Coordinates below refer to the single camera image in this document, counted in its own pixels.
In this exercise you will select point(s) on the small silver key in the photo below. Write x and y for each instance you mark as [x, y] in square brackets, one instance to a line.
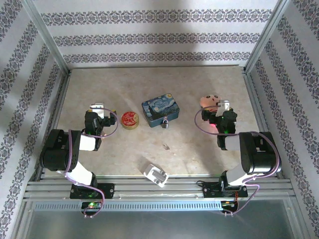
[166, 146]

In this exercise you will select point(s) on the white power adapter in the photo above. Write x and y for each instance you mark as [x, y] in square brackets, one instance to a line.
[156, 175]

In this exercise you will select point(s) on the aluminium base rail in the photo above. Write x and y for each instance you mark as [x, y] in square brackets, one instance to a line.
[162, 188]

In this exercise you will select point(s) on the small silver padlock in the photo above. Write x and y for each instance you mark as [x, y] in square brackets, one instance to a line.
[164, 124]

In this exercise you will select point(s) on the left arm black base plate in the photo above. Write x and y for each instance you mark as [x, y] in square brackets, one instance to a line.
[107, 190]

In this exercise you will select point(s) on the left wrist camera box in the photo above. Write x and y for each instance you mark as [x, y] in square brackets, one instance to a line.
[97, 109]

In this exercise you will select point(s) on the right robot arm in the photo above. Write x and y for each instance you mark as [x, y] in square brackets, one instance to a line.
[259, 154]

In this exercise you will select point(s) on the left aluminium corner post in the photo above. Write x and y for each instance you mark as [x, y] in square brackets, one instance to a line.
[47, 37]

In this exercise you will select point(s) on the left aluminium side rail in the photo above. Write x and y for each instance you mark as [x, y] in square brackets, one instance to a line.
[56, 104]

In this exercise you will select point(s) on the aluminium corner post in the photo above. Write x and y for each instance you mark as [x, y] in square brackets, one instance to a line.
[47, 37]
[266, 35]

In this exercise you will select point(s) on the starry night tin box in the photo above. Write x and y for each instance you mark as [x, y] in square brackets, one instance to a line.
[160, 107]

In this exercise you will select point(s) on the round red gold tin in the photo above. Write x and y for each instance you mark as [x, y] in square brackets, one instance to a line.
[129, 120]

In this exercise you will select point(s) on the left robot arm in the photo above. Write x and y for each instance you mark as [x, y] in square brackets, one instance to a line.
[57, 149]

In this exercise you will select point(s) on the right aluminium side rail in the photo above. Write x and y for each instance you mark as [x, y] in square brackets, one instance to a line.
[256, 104]

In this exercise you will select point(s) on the right aluminium corner post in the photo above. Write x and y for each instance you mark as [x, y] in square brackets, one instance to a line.
[266, 35]

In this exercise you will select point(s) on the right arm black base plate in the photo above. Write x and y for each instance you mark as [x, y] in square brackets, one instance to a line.
[211, 192]

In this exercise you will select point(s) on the pink plush doll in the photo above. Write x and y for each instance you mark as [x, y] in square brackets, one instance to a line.
[208, 99]

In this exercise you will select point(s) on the aluminium side rail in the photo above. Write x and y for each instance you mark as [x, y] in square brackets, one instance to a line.
[256, 104]
[56, 104]

